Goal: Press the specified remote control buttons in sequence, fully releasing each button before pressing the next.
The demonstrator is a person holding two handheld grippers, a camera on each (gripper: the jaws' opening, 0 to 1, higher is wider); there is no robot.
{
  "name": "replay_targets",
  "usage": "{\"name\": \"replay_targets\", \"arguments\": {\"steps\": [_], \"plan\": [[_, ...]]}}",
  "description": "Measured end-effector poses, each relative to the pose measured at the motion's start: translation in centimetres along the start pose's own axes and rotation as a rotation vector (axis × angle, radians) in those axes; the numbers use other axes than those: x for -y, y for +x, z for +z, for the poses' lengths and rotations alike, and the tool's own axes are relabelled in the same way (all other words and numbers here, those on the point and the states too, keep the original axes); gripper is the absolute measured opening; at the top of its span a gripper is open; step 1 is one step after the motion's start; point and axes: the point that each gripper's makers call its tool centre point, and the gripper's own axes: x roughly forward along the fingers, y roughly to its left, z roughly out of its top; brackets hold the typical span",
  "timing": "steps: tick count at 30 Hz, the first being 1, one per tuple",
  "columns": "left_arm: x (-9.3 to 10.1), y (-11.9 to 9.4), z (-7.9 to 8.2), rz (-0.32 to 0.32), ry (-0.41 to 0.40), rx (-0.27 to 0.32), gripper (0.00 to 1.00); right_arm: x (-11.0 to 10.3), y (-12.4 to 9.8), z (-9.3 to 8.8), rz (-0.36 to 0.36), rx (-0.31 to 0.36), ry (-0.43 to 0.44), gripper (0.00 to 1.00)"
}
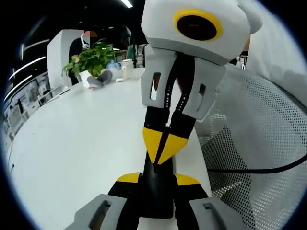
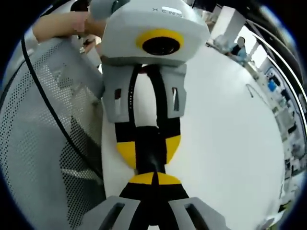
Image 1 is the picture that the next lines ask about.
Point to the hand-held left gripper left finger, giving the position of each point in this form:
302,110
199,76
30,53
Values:
112,203

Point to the green potted plant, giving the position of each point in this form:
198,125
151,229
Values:
91,60

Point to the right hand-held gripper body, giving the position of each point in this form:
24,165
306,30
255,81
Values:
163,31

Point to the beige bottle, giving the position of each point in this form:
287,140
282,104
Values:
127,68

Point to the black remote control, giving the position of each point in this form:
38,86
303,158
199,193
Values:
157,187

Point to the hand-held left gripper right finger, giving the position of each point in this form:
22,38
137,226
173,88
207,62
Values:
204,206

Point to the dark grey headset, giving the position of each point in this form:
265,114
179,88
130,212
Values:
100,79

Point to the grey mesh office chair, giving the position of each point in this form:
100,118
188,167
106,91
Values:
254,155

